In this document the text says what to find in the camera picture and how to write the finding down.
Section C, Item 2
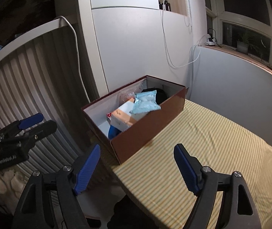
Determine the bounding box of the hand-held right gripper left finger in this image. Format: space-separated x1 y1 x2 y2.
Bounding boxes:
12 144 101 229

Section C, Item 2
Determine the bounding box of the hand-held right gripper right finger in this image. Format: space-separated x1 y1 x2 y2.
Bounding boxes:
173 143 262 229

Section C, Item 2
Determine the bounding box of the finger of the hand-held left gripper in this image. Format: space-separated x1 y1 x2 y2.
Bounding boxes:
0 113 44 139
19 120 58 146

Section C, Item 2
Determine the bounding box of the blue fleece cloth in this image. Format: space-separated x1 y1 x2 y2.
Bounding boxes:
108 125 122 140

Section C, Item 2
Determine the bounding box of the red-brown cardboard box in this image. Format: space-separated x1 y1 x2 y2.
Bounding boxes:
81 75 186 165

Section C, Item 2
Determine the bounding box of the orange white tissue pack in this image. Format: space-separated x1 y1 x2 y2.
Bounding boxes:
110 98 151 132

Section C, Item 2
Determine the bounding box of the black fabric pouch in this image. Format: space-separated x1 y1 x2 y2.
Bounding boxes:
142 88 168 105

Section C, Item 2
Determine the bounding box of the light blue wipes pack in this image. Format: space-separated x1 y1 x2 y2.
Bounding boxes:
129 90 162 114

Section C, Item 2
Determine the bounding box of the clear plastic bag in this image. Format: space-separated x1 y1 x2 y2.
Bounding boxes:
118 89 136 102

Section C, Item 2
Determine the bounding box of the yellow striped blanket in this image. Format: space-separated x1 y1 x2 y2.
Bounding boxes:
103 99 272 229

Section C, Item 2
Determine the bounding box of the white fluffy cloth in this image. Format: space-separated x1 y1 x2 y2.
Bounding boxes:
0 168 31 214

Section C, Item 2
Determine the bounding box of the white slatted headboard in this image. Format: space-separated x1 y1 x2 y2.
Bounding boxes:
0 19 100 179

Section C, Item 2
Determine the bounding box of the dark cloth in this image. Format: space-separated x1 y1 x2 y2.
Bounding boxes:
107 194 158 229

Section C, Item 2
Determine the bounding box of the white cabinet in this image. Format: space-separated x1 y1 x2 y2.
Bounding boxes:
55 0 208 101

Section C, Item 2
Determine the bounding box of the white power strip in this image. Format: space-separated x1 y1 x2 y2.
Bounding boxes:
204 35 218 46

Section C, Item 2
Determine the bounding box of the potted plant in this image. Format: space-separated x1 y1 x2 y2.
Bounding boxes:
236 30 253 54

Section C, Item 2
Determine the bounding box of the white charging cable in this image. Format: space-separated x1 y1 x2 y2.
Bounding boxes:
52 16 90 103

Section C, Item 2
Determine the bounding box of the white lamp cable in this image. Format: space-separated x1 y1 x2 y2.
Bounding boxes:
161 0 209 68

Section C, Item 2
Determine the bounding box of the white window frame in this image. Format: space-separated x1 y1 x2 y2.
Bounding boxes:
203 0 272 77

